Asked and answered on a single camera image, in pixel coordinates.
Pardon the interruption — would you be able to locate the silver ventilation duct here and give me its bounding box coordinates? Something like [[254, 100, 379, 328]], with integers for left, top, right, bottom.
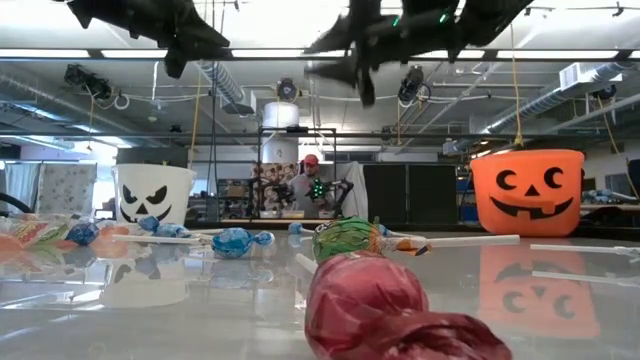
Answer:
[[482, 62, 626, 136]]

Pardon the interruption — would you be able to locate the green lollipop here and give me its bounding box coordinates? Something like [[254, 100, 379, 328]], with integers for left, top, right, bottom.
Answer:
[[312, 215, 521, 264]]

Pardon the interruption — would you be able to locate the white jack-o-lantern bucket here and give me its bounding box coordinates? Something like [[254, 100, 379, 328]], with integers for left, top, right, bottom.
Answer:
[[112, 163, 197, 225]]

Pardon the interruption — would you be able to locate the black cabinet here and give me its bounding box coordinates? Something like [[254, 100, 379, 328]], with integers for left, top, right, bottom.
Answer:
[[362, 163, 459, 225]]

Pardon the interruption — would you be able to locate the dark red wrapped lollipop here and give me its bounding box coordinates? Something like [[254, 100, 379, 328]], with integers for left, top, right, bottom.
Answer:
[[294, 249, 514, 360]]

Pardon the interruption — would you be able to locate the black ceiling spotlight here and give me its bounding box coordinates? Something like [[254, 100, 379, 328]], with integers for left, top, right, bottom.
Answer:
[[398, 64, 431, 106]]

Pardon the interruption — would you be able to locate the black metal rack frame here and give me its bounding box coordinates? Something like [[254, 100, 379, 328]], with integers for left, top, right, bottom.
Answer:
[[257, 127, 337, 221]]

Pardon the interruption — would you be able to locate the yellow hanging cord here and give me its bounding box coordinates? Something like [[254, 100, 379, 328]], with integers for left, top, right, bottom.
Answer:
[[597, 94, 640, 199], [509, 24, 525, 149], [188, 74, 202, 169]]

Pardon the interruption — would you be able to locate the white coiled cable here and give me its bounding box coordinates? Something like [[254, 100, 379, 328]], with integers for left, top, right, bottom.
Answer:
[[92, 92, 131, 112]]

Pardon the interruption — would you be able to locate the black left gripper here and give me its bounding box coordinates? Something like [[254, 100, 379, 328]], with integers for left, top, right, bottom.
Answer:
[[149, 12, 232, 80]]

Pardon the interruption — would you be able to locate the black round ceiling fixture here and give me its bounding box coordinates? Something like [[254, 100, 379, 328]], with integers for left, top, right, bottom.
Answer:
[[276, 77, 300, 103]]

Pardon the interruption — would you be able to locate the white curtain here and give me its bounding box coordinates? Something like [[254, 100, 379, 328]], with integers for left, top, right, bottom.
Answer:
[[3, 162, 41, 207]]

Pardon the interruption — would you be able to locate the white hanging cloth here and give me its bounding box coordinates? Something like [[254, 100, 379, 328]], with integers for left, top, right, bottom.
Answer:
[[332, 160, 370, 221]]

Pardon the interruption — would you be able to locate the patterned fabric screen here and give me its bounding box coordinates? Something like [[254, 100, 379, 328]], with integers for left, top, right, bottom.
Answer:
[[38, 163, 97, 214]]

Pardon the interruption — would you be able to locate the brown patterned cloth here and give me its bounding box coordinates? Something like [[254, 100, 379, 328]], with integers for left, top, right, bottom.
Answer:
[[252, 162, 301, 211]]

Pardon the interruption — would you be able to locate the ribbed flexible silver duct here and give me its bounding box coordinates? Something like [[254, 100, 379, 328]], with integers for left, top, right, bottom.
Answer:
[[199, 59, 256, 116]]

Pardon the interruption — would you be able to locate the black ceiling camera rig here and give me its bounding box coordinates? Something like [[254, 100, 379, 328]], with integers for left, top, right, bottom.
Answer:
[[63, 63, 114, 101]]

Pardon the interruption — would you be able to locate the black curved bar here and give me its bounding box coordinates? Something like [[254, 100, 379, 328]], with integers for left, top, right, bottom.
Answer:
[[0, 192, 34, 214]]

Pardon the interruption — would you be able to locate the cluttered work table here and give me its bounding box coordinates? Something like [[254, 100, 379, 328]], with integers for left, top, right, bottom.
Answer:
[[569, 188, 640, 236]]

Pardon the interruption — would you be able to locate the white ceiling vent box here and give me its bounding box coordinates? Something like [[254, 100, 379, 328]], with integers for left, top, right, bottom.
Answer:
[[558, 62, 624, 91]]

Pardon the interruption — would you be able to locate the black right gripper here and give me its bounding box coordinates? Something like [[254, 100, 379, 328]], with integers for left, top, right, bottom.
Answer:
[[303, 0, 451, 86]]

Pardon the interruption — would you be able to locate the white cylindrical tank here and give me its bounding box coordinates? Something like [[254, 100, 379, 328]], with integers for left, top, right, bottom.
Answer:
[[262, 101, 301, 164]]

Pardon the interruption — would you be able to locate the black rectangular panel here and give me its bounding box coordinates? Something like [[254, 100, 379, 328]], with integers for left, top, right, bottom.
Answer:
[[116, 146, 189, 168]]

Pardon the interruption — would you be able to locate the person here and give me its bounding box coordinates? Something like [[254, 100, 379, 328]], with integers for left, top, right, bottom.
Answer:
[[288, 153, 335, 220]]

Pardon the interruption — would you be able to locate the orange jack-o-lantern bucket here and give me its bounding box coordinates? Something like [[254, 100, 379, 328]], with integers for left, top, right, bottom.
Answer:
[[469, 148, 586, 238]]

